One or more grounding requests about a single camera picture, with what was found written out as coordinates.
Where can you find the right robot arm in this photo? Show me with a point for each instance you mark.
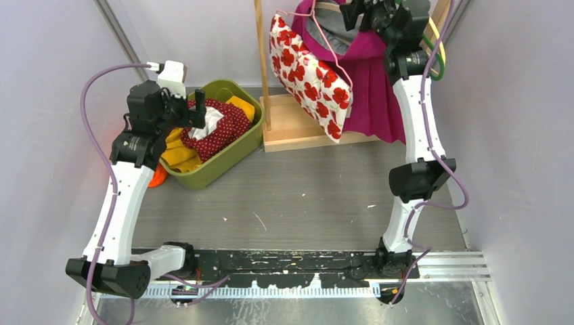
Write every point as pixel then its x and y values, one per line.
pixel 426 166

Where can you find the yellow pleated skirt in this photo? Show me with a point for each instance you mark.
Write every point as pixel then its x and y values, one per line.
pixel 177 156

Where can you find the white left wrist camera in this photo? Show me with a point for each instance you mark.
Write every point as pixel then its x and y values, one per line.
pixel 172 78

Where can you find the pink wire hanger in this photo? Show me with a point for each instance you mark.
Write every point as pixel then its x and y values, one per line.
pixel 312 14

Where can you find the cream plastic hanger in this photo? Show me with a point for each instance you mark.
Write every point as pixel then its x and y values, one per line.
pixel 440 57

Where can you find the aluminium rail frame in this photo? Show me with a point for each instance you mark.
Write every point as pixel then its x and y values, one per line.
pixel 307 287

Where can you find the green plastic hanger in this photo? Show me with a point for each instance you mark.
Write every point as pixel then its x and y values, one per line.
pixel 417 49

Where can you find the dark red polka-dot skirt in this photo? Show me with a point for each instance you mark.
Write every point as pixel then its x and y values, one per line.
pixel 225 123

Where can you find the orange object behind bin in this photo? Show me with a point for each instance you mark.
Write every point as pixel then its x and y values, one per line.
pixel 159 177

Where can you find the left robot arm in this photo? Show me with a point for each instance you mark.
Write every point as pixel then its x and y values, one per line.
pixel 108 264

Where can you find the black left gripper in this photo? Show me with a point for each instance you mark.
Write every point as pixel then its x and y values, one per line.
pixel 191 118

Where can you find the wooden clothes rack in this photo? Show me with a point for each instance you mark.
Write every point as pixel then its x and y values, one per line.
pixel 285 125

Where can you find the magenta dress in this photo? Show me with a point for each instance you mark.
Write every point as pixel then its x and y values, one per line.
pixel 375 109

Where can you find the wooden hanger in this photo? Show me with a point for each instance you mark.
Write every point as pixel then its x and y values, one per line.
pixel 330 19

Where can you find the green plastic bin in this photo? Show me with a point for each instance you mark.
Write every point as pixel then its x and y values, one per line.
pixel 222 90

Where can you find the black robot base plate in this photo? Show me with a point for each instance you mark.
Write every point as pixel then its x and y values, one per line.
pixel 296 269

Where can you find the white red poppy garment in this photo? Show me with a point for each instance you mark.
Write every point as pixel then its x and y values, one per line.
pixel 317 88

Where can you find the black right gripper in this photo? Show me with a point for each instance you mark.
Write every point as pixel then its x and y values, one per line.
pixel 349 11

